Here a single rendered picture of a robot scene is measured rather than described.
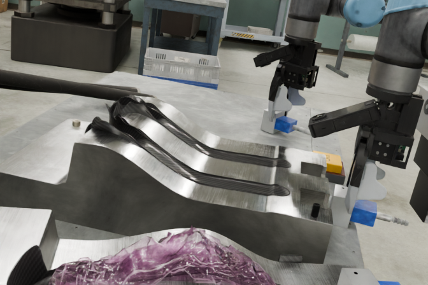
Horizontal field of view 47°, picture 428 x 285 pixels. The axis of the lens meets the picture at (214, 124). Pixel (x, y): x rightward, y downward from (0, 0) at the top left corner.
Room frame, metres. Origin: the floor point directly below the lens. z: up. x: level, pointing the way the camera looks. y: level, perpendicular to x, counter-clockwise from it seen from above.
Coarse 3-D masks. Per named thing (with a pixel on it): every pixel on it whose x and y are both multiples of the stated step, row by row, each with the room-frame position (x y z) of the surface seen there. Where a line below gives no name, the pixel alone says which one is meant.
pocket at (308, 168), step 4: (304, 164) 0.80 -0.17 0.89; (308, 164) 0.80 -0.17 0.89; (312, 164) 0.80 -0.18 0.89; (316, 164) 0.79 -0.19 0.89; (304, 168) 0.80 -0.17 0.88; (308, 168) 0.80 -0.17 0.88; (312, 168) 0.80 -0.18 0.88; (316, 168) 0.79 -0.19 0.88; (320, 168) 0.79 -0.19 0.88; (324, 168) 0.79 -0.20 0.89; (304, 172) 0.80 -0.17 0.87; (308, 172) 0.80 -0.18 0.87; (312, 172) 0.79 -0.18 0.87; (316, 172) 0.79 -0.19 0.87; (320, 172) 0.79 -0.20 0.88; (324, 172) 0.79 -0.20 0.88; (320, 176) 0.79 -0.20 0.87; (324, 176) 0.78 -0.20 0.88
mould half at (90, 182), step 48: (48, 144) 0.77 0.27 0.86; (96, 144) 0.63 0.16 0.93; (240, 144) 0.85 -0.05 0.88; (0, 192) 0.65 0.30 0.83; (48, 192) 0.64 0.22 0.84; (96, 192) 0.63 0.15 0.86; (144, 192) 0.62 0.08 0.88; (192, 192) 0.63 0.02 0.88; (240, 192) 0.65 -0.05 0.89; (240, 240) 0.60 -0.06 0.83; (288, 240) 0.60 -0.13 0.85
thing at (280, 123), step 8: (264, 112) 1.19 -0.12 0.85; (280, 112) 1.19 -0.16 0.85; (264, 120) 1.19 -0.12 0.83; (280, 120) 1.17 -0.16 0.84; (288, 120) 1.17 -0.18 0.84; (296, 120) 1.18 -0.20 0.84; (264, 128) 1.18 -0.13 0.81; (272, 128) 1.17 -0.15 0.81; (280, 128) 1.16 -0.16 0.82; (288, 128) 1.15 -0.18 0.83; (296, 128) 1.16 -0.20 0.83
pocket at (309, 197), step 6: (306, 192) 0.69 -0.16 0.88; (312, 192) 0.69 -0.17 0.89; (318, 192) 0.69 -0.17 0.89; (300, 198) 0.69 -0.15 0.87; (306, 198) 0.69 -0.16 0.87; (312, 198) 0.69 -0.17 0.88; (318, 198) 0.69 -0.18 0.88; (324, 198) 0.68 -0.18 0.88; (306, 204) 0.69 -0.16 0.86; (312, 204) 0.69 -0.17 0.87; (324, 204) 0.68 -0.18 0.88
